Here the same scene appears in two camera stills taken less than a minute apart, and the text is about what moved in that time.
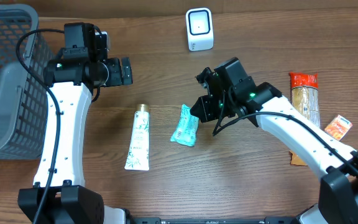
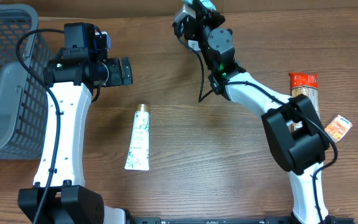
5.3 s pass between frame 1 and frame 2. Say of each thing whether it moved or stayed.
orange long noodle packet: stayed
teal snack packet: moved
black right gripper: moved
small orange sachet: stayed
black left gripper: stayed
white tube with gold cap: stayed
